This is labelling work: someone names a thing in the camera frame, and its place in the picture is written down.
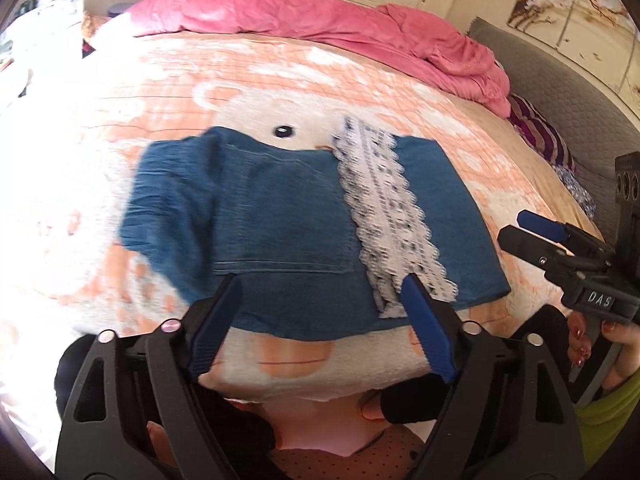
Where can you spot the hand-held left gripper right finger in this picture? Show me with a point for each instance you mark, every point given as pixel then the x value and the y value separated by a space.
pixel 430 335

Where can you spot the white drawer cabinet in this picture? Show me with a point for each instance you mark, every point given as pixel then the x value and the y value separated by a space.
pixel 60 10

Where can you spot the beige bed sheet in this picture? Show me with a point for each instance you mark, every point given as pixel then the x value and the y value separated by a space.
pixel 515 140

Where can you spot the blue denim pants lace trim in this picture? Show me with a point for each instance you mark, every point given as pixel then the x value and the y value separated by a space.
pixel 280 220

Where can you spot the person's right hand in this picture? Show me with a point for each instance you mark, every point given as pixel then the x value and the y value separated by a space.
pixel 625 345

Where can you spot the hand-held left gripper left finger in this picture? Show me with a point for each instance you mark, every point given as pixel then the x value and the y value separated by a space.
pixel 215 330

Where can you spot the purple striped pillow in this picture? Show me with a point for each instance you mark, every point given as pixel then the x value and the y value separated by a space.
pixel 542 132

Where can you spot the blue floral pillow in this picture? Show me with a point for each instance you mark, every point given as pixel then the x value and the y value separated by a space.
pixel 575 190

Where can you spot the person's right forearm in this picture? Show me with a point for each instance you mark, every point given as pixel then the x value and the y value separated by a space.
pixel 615 420

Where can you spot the person's pink dotted clothing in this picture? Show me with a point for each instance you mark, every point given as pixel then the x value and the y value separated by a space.
pixel 350 460

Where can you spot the pink duvet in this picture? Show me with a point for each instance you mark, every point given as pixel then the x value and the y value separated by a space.
pixel 300 15

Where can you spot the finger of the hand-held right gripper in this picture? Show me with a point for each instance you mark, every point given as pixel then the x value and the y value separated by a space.
pixel 542 225
pixel 525 245

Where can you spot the grey quilted headboard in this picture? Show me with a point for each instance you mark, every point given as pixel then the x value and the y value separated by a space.
pixel 565 100

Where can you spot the orange printed blanket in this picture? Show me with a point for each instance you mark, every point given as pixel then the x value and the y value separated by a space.
pixel 165 85

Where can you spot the floral wall painting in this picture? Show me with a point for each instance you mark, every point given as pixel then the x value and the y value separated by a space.
pixel 575 10

